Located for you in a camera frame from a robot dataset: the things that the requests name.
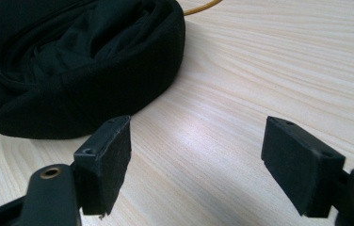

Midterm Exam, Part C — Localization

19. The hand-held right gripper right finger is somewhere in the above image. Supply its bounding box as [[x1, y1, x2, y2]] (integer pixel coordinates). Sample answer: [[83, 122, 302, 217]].
[[261, 115, 346, 218]]

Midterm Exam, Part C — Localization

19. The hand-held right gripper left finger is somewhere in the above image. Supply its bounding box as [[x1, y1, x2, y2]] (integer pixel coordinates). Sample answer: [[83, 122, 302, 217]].
[[72, 114, 133, 218]]

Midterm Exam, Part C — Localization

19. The black cloth garment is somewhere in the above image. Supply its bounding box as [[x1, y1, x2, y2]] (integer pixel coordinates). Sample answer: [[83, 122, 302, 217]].
[[0, 0, 186, 140]]

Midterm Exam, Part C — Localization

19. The yellow cable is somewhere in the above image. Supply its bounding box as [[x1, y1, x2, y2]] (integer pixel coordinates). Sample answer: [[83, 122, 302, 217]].
[[183, 0, 224, 17]]

